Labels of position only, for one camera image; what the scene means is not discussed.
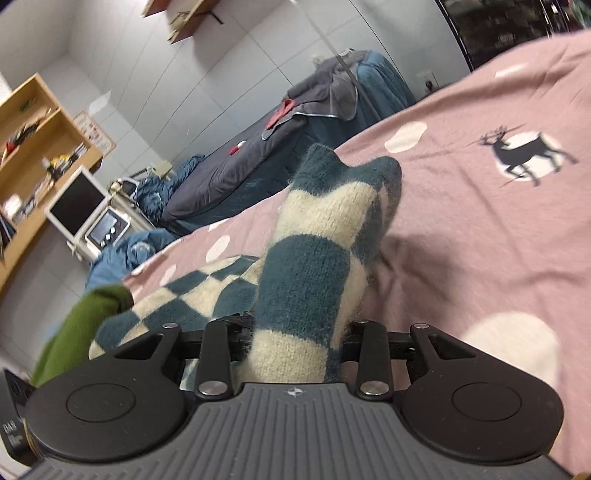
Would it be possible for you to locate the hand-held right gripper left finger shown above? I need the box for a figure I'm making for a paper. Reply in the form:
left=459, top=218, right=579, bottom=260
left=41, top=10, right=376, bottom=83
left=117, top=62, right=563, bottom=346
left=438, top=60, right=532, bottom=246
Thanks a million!
left=111, top=315, right=257, bottom=400

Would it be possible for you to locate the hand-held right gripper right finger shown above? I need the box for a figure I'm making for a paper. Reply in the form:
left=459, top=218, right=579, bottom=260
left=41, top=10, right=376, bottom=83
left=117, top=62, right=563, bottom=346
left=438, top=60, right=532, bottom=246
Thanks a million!
left=342, top=319, right=478, bottom=400

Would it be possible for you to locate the teal cream checkered sweater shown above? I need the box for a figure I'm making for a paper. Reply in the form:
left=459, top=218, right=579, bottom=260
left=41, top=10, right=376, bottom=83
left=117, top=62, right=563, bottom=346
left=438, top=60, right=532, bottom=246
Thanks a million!
left=88, top=143, right=403, bottom=389

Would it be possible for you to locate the green cloth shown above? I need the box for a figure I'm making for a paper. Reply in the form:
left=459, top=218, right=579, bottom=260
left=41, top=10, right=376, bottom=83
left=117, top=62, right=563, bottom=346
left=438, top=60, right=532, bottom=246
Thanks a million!
left=31, top=285, right=135, bottom=387

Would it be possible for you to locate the light blue cloth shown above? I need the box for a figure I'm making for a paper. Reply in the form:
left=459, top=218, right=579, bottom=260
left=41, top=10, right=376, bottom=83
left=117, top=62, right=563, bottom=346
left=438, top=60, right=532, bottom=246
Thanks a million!
left=85, top=228, right=179, bottom=297

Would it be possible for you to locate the pink polka dot blanket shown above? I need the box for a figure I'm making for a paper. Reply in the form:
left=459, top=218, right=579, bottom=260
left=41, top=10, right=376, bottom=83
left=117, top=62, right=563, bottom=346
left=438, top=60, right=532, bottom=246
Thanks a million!
left=122, top=32, right=591, bottom=480

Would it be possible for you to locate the small device with display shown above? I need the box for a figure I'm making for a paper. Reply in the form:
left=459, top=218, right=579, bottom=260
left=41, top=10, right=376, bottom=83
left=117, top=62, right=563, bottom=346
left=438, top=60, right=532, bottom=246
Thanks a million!
left=85, top=208, right=133, bottom=248

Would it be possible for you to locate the blue denim cloth pile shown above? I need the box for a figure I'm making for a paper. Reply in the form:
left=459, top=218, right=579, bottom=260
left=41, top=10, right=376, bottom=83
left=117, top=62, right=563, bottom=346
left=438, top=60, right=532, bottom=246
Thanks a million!
left=134, top=154, right=207, bottom=219

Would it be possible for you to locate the grey jacket on bed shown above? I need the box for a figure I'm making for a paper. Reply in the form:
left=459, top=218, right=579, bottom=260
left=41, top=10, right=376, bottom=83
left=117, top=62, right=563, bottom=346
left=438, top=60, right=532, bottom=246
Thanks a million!
left=161, top=113, right=335, bottom=223

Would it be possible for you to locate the white monitor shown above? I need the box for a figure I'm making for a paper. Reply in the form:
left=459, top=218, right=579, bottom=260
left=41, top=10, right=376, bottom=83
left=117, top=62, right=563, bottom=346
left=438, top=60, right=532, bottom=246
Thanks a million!
left=45, top=166, right=112, bottom=241

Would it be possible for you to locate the yellow item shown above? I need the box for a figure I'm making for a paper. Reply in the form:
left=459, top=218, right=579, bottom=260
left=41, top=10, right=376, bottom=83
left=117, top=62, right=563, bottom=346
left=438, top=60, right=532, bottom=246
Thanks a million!
left=48, top=154, right=82, bottom=175

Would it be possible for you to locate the red cloth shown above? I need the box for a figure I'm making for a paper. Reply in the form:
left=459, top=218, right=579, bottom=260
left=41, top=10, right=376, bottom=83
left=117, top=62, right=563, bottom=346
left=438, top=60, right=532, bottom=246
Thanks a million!
left=265, top=98, right=297, bottom=128

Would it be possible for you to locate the paper poster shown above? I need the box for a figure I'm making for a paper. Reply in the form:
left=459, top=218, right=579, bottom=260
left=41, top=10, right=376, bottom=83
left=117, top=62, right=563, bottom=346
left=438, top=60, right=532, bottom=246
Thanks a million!
left=73, top=110, right=117, bottom=153

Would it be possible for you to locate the grey towel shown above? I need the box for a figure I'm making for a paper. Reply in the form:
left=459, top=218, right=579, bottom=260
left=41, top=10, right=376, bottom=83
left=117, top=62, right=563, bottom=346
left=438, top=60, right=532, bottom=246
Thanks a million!
left=261, top=48, right=371, bottom=142

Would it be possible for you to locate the wooden bookshelf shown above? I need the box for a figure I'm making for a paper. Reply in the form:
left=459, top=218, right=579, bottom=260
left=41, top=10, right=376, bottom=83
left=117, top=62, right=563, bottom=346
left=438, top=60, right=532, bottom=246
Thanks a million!
left=0, top=74, right=105, bottom=297

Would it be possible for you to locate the wooden wall shelf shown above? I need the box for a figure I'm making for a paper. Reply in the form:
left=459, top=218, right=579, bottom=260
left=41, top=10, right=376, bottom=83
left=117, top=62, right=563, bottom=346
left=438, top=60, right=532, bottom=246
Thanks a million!
left=141, top=0, right=221, bottom=20

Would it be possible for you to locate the black wire rack cart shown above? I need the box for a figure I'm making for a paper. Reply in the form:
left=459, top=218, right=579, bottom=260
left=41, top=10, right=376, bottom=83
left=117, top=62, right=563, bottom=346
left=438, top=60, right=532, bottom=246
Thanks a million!
left=434, top=0, right=591, bottom=73

